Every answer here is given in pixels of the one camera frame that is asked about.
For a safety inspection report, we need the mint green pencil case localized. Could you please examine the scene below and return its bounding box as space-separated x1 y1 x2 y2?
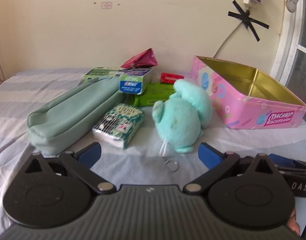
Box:
27 76 126 155

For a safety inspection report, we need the green packet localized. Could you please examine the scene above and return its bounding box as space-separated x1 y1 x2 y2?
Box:
133 82 176 107

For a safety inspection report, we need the pink biscuit tin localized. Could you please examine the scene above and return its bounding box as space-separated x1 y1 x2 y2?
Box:
191 56 306 130

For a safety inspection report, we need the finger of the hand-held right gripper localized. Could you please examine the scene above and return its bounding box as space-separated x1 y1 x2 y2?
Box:
268 154 306 178

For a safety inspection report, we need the long green box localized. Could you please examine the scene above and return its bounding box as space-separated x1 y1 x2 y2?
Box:
80 67 126 85

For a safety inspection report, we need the green patterned tissue pack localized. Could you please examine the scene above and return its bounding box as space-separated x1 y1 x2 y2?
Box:
91 103 145 149

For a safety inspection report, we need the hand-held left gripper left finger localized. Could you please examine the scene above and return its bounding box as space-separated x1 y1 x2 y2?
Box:
23 142 116 195

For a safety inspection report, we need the person's right hand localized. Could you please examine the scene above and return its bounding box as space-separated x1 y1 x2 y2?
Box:
287 209 301 237

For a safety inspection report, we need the striped bedsheet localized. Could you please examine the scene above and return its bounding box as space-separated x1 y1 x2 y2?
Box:
0 67 306 240

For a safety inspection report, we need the small red box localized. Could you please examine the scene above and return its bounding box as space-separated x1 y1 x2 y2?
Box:
160 72 185 83

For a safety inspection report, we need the magenta pouch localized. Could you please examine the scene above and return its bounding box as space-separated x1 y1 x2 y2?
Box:
121 48 159 68

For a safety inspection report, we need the blue and white box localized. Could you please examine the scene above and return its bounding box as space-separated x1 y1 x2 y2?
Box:
119 67 153 95

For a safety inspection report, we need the white wall cable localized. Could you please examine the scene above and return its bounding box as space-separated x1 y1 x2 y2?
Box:
213 20 246 58

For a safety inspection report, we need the white window frame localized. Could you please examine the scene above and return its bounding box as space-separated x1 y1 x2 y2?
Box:
269 0 306 85

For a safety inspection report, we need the teal plush toy keychain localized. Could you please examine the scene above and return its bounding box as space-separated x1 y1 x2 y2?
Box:
152 79 214 173

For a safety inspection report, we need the large black tape cross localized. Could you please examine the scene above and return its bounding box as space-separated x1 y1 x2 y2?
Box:
228 0 269 42

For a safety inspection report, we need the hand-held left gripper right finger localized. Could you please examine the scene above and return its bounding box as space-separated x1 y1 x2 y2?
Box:
183 142 279 195

